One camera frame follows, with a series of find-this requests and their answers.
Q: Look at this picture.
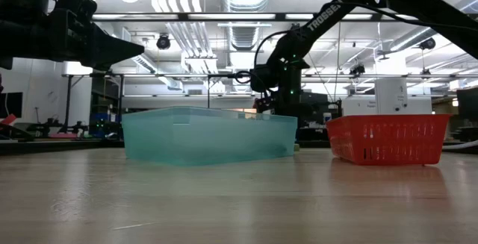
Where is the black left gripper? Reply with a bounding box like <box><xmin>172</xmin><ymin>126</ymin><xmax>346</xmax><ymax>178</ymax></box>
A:
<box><xmin>44</xmin><ymin>0</ymin><xmax>146</xmax><ymax>72</ymax></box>

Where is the teal translucent plastic bin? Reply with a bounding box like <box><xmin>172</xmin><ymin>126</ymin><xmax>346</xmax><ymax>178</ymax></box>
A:
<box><xmin>121</xmin><ymin>105</ymin><xmax>299</xmax><ymax>167</ymax></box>

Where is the white device box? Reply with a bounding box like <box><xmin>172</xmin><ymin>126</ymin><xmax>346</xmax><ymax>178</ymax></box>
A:
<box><xmin>374</xmin><ymin>78</ymin><xmax>410</xmax><ymax>116</ymax></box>

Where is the red plastic mesh basket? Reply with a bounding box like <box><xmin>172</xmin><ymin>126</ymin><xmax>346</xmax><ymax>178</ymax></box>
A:
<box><xmin>326</xmin><ymin>113</ymin><xmax>452</xmax><ymax>166</ymax></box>

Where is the black monitor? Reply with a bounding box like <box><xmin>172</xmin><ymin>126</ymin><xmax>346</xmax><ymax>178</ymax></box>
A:
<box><xmin>0</xmin><ymin>92</ymin><xmax>23</xmax><ymax>119</ymax></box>

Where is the white lamp cord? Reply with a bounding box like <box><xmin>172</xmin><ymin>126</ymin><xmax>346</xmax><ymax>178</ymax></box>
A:
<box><xmin>442</xmin><ymin>139</ymin><xmax>478</xmax><ymax>151</ymax></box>

